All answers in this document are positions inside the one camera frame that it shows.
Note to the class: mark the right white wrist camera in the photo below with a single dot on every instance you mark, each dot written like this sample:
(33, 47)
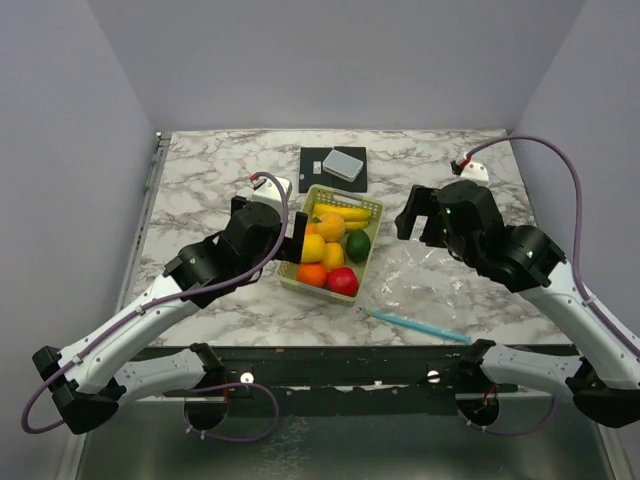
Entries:
(466, 168)

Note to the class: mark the black metal base rail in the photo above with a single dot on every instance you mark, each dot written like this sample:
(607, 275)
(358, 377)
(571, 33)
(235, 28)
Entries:
(273, 382)

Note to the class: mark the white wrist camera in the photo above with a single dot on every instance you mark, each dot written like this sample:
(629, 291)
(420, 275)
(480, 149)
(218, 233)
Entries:
(466, 168)
(265, 190)

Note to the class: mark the orange tangerine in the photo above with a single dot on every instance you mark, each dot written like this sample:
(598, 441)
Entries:
(312, 274)

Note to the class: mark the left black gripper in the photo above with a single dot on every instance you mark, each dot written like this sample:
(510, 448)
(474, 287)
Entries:
(292, 246)

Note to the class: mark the black flat box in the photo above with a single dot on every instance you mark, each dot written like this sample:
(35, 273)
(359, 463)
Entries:
(311, 171)

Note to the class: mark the yellow lemon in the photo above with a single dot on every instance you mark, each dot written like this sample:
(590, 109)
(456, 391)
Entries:
(314, 247)

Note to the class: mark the yellow banana bunch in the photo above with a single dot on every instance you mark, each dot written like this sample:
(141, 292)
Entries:
(355, 218)

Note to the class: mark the clear zip top bag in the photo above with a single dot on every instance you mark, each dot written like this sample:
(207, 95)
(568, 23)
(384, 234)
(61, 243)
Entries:
(409, 287)

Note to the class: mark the yellow orange mango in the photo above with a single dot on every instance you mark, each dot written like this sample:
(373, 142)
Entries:
(334, 256)

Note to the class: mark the red apple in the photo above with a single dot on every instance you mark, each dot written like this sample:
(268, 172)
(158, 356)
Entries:
(343, 281)

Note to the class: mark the pale green plastic basket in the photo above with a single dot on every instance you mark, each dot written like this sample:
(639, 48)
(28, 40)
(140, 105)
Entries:
(318, 194)

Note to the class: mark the grey white small box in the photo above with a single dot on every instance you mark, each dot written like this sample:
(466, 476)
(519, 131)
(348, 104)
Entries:
(342, 165)

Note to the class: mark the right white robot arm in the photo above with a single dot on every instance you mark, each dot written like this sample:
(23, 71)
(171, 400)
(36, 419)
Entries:
(602, 379)

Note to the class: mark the green lime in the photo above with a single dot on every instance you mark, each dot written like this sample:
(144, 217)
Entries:
(358, 246)

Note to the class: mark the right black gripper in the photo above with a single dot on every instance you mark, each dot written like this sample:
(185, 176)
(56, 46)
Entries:
(418, 203)

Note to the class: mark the orange yellow peach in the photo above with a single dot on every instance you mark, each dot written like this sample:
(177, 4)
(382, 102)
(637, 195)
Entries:
(330, 226)

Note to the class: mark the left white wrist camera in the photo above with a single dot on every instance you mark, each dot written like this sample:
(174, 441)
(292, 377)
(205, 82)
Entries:
(265, 190)

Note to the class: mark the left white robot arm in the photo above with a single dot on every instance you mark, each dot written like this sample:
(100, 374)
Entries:
(90, 379)

